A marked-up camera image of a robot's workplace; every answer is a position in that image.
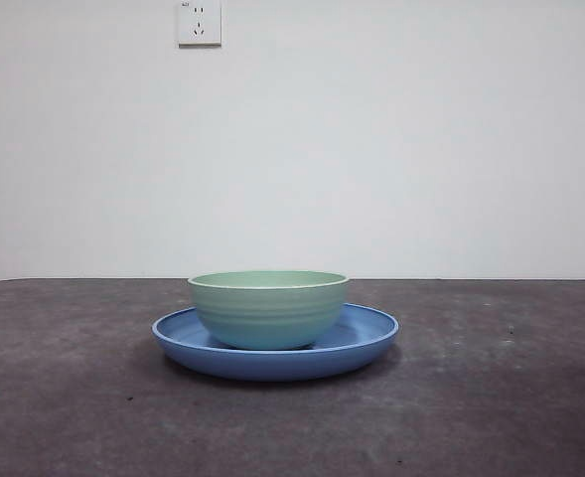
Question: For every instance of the green ribbed ceramic bowl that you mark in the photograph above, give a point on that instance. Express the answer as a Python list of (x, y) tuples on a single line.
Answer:
[(269, 313)]

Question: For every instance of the white wall power socket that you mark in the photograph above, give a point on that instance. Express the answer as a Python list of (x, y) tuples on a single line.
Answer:
[(200, 39)]

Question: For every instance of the blue round plate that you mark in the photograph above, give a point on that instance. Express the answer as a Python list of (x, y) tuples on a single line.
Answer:
[(272, 363)]

